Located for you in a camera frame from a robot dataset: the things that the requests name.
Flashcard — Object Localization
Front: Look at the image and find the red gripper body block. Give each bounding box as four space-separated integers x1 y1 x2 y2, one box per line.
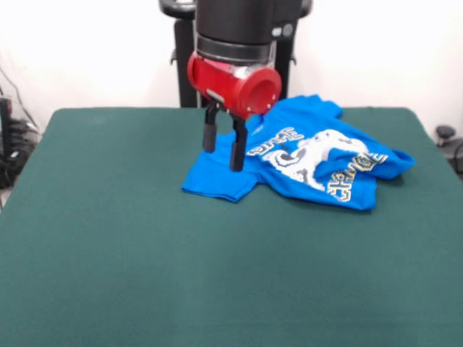
187 51 283 121

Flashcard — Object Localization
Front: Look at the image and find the blue printed t-shirt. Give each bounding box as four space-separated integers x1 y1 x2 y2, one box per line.
180 94 417 212

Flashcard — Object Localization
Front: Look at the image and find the black cables and equipment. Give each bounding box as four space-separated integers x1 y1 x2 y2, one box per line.
0 64 41 210

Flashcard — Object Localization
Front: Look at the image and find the dark green table cloth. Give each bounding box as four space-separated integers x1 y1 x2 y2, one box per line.
0 106 463 347

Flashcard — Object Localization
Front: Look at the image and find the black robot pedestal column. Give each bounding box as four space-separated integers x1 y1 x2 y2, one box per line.
158 0 313 109

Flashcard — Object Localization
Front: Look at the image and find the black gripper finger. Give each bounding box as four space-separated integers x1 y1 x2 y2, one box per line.
229 116 249 172
202 103 219 154

